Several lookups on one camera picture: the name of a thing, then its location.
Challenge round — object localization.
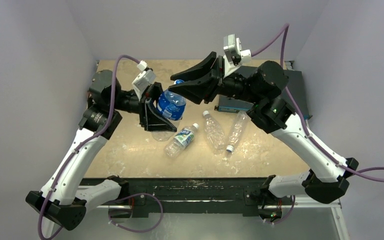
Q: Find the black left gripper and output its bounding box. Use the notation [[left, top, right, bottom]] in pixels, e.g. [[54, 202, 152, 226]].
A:
[[109, 81, 181, 130]]

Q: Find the blue label Pocari bottle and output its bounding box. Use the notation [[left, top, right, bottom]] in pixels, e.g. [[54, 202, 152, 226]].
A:
[[156, 89, 187, 121]]

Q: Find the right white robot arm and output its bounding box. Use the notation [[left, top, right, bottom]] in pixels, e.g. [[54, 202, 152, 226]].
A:
[[169, 50, 358, 204]]

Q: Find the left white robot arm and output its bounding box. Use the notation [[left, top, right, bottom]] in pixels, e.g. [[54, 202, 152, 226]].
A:
[[25, 68, 177, 231]]

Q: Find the green label water bottle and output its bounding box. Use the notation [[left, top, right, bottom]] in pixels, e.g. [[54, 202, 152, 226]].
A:
[[164, 123, 200, 158]]

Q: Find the clear bottle blue cap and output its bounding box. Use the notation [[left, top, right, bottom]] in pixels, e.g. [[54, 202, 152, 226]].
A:
[[226, 110, 250, 153]]

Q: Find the clear bottle white cap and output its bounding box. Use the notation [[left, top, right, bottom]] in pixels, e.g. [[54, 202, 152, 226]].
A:
[[202, 110, 226, 155]]

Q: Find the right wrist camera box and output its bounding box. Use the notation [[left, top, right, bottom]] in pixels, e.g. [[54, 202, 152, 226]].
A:
[[222, 34, 252, 78]]

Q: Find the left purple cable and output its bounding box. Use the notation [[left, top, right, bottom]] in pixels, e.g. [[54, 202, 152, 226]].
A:
[[37, 54, 143, 240]]

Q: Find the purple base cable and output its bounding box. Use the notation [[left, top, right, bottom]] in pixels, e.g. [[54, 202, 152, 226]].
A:
[[107, 193, 164, 233]]

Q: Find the dark network switch box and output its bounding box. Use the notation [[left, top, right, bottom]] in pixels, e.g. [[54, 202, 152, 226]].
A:
[[214, 69, 313, 120]]

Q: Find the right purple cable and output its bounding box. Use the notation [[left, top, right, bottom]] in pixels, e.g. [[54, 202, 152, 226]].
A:
[[250, 22, 384, 183]]

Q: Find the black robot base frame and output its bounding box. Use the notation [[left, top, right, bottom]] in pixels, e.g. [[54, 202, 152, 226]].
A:
[[102, 177, 293, 218]]

